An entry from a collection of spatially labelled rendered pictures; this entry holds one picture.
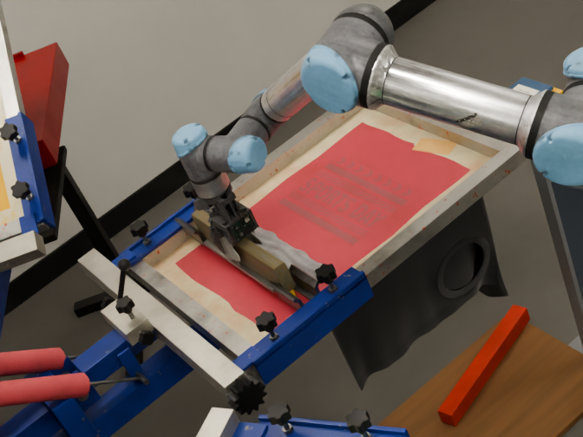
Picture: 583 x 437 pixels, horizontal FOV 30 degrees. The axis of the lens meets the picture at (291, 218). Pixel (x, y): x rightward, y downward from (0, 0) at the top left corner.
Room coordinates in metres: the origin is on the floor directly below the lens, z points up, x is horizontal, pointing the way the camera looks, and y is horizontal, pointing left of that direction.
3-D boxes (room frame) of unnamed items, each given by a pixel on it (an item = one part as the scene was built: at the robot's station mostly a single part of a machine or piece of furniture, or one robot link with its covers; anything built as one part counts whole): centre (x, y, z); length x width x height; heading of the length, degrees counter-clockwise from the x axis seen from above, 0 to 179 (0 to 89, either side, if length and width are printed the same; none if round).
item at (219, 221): (1.95, 0.12, 1.15); 0.09 x 0.08 x 0.12; 22
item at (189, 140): (1.96, 0.12, 1.31); 0.09 x 0.08 x 0.11; 47
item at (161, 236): (2.22, 0.26, 0.97); 0.30 x 0.05 x 0.07; 112
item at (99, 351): (1.85, 0.46, 1.02); 0.17 x 0.06 x 0.05; 112
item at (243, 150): (1.90, 0.04, 1.30); 0.11 x 0.11 x 0.08; 47
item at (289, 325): (1.71, 0.06, 0.97); 0.30 x 0.05 x 0.07; 112
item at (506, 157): (2.06, -0.06, 0.97); 0.79 x 0.58 x 0.04; 112
